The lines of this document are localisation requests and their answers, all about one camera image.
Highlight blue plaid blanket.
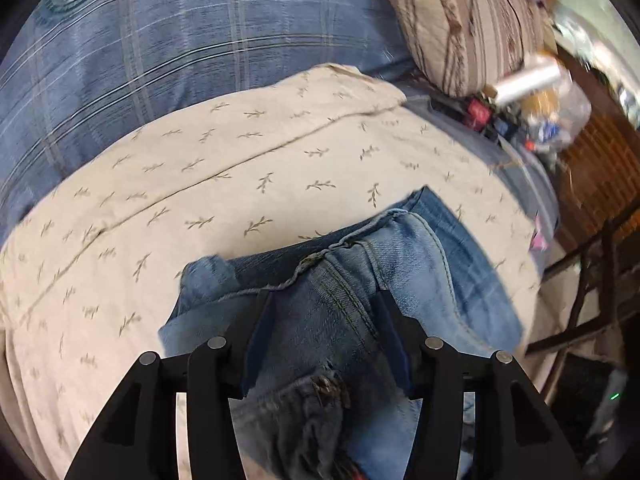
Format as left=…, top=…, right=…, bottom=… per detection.
left=1, top=0, right=411, bottom=234

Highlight white leaf-print bedsheet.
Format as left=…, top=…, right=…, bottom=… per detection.
left=1, top=64, right=539, bottom=479

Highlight blue denim pants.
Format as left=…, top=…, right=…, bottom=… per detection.
left=158, top=188, right=523, bottom=479

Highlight clear plastic bag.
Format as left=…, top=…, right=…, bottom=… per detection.
left=521, top=67, right=592, bottom=153

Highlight striped beige pillow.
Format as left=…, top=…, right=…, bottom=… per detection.
left=390, top=0, right=548, bottom=98

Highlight white cylindrical roll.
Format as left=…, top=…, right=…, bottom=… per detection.
left=482, top=60, right=563, bottom=106

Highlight brown wooden cabinet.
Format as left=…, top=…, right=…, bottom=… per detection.
left=555, top=48, right=639, bottom=252

